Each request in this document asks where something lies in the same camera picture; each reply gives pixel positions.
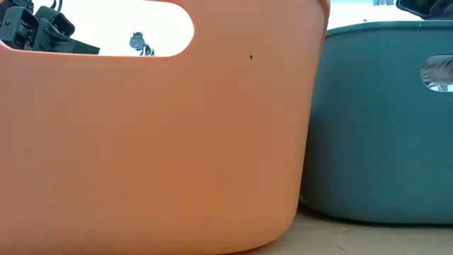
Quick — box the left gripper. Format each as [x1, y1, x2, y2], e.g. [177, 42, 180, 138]
[0, 4, 101, 56]

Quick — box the distant dark machine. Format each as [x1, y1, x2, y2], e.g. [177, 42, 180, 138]
[129, 31, 156, 57]

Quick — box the orange plastic bin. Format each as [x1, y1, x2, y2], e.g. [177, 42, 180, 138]
[0, 0, 332, 255]

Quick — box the teal plastic bin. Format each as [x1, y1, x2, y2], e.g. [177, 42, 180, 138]
[299, 20, 453, 225]

